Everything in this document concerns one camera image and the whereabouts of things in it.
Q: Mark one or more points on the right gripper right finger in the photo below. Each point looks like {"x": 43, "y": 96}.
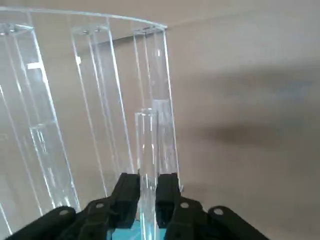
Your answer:
{"x": 175, "y": 207}

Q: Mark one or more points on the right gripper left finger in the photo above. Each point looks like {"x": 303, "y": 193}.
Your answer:
{"x": 120, "y": 200}

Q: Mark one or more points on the clear glass thermometer tube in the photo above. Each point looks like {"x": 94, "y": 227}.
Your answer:
{"x": 147, "y": 150}

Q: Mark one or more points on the clear acrylic slotted rack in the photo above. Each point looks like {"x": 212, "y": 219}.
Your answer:
{"x": 95, "y": 100}

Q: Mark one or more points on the blue plastic bin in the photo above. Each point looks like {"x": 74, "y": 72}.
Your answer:
{"x": 125, "y": 233}

